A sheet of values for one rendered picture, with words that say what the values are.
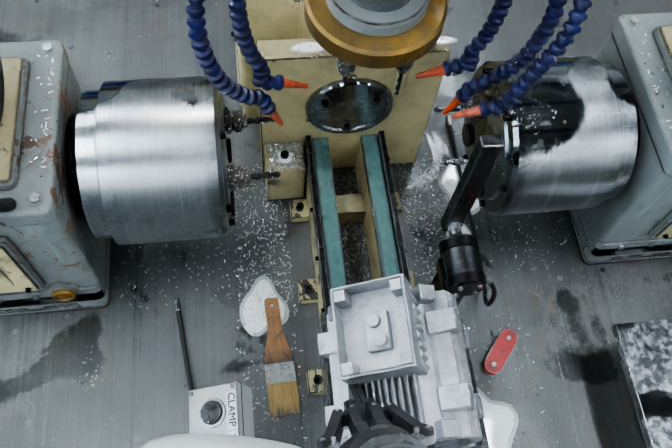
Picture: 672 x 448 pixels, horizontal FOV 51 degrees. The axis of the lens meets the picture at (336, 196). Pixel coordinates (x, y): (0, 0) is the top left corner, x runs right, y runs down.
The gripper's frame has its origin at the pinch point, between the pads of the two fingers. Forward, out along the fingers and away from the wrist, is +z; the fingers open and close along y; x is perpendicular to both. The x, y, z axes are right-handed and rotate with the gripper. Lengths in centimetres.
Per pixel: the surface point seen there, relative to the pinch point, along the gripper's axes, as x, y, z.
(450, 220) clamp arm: -19.9, -18.5, 19.4
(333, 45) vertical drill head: -44.1, 0.1, 0.0
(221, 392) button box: -1.7, 16.9, 5.0
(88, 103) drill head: -41, 33, 19
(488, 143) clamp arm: -31.1, -18.9, 1.2
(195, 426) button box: 2.1, 20.4, 4.4
